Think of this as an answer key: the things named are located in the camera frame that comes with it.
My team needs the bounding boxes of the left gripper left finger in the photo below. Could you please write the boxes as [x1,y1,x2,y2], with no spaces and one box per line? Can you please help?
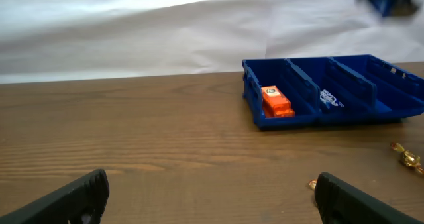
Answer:
[0,168,111,224]

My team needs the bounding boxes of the orange candy box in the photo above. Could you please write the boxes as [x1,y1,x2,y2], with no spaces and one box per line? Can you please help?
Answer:
[260,85,293,111]
[263,104,296,119]

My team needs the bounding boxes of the blue tray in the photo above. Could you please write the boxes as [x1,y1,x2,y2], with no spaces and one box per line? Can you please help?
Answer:
[241,54,424,131]

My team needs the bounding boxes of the blue candy pack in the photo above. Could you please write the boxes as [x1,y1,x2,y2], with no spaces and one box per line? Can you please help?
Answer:
[318,88,347,114]

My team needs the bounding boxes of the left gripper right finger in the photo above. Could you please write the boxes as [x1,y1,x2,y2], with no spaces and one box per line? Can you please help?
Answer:
[313,171,424,224]

